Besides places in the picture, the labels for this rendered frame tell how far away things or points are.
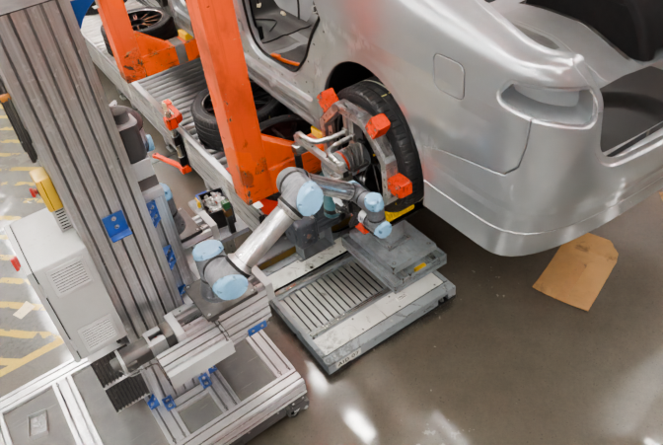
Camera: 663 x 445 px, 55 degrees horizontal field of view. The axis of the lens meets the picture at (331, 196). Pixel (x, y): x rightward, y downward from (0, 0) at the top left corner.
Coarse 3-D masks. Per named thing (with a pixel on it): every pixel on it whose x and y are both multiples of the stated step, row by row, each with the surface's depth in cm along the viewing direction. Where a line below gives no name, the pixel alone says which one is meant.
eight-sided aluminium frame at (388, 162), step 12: (336, 108) 296; (348, 108) 296; (324, 120) 314; (360, 120) 283; (324, 132) 321; (324, 144) 327; (372, 144) 283; (384, 144) 283; (384, 156) 282; (384, 168) 283; (396, 168) 286; (384, 180) 288; (384, 192) 293; (384, 204) 299
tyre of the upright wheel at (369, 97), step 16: (352, 96) 297; (368, 96) 288; (384, 96) 287; (384, 112) 282; (400, 112) 283; (336, 128) 326; (400, 128) 280; (400, 144) 280; (400, 160) 285; (416, 160) 285; (416, 176) 287; (416, 192) 295; (384, 208) 319; (400, 208) 305
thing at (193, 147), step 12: (132, 84) 502; (144, 96) 484; (156, 108) 467; (156, 120) 481; (180, 132) 436; (192, 144) 421; (204, 156) 408; (216, 168) 396; (228, 180) 384; (228, 192) 393; (252, 204) 363; (252, 216) 373; (264, 216) 364
